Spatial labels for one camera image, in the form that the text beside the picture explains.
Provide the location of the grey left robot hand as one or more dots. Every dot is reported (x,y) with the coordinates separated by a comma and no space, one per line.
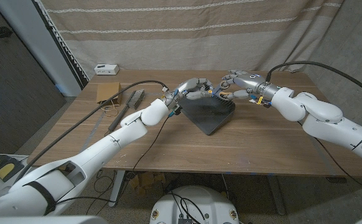
(188,87)

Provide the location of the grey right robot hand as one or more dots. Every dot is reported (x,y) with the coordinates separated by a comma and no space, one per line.
(252,82)

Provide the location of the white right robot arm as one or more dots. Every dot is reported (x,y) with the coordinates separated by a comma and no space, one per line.
(327,121)

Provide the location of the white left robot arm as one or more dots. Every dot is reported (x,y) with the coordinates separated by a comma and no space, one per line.
(84,161)

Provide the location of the black hand brush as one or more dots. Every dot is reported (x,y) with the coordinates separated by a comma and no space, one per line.
(136,99)

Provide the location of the brown paper bag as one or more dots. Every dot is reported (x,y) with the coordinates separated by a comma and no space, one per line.
(109,92)

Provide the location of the black plastic dustpan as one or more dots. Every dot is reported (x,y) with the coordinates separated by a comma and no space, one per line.
(209,116)

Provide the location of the beige striped curtain backdrop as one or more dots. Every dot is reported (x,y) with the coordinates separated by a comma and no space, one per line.
(184,40)

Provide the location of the white power strip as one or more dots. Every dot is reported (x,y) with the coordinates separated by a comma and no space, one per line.
(106,69)

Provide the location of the brown cardboard scraps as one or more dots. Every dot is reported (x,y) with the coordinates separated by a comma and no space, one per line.
(148,180)

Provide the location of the grey table leg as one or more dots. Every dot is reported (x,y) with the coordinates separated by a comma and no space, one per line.
(275,193)

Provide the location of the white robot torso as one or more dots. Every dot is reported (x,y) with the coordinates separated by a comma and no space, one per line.
(196,202)

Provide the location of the white table leg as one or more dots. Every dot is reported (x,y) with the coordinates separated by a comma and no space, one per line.
(117,189)

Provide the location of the black strip with white trim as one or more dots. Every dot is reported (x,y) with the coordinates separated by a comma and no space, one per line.
(66,49)

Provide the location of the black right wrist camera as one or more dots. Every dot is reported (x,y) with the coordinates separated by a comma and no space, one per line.
(263,103)

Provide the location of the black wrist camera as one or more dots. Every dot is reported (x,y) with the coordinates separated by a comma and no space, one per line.
(263,103)
(175,109)

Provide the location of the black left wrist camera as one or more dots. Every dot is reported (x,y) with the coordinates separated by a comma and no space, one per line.
(175,109)

